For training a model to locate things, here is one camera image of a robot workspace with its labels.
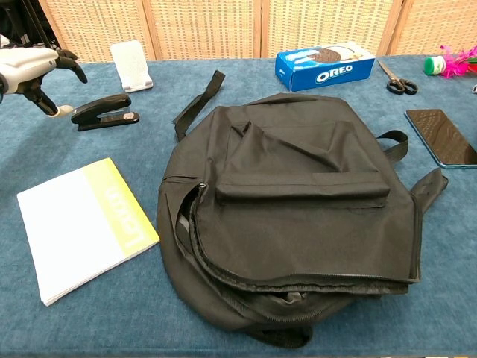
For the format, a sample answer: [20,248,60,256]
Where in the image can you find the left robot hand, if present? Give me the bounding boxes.
[0,47,89,119]

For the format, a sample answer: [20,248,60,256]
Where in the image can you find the black stapler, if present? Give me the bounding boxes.
[70,93,141,132]

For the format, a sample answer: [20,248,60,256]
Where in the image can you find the yellow and white notebook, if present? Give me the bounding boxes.
[16,157,161,307]

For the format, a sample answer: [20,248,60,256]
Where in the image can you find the black tripod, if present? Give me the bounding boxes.
[20,0,64,52]

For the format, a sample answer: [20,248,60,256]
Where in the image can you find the white phone stand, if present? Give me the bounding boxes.
[110,40,154,93]

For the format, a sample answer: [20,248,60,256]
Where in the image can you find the wicker folding screen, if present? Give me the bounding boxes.
[37,0,477,63]

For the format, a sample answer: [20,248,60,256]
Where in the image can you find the blue table cloth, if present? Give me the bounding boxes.
[0,54,477,358]

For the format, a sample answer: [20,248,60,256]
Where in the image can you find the blue Oreo cookie box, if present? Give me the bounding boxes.
[274,40,376,92]

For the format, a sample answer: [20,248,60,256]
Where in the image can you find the black backpack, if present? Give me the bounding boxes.
[156,69,449,350]

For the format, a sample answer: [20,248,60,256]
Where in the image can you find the blue-edged smartphone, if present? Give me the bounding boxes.
[404,108,477,169]

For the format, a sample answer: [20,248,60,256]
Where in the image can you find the pink feather shuttlecock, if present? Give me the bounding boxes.
[423,44,477,79]

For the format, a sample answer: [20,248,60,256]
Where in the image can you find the black-handled scissors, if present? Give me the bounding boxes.
[377,58,419,96]

